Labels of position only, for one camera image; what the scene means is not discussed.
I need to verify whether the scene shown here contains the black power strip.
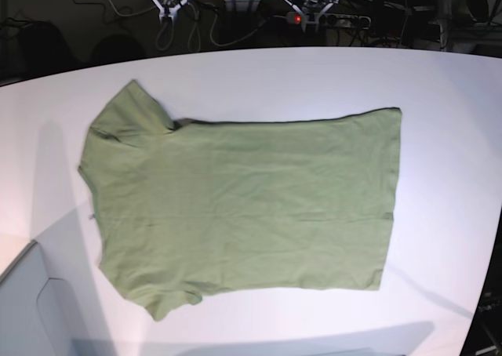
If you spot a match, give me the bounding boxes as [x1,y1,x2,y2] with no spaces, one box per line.
[286,12,372,30]

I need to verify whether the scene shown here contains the green T-shirt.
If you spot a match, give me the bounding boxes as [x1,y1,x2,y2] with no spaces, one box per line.
[78,82,402,321]

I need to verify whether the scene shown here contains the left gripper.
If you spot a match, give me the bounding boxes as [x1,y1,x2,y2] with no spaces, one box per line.
[283,0,340,29]

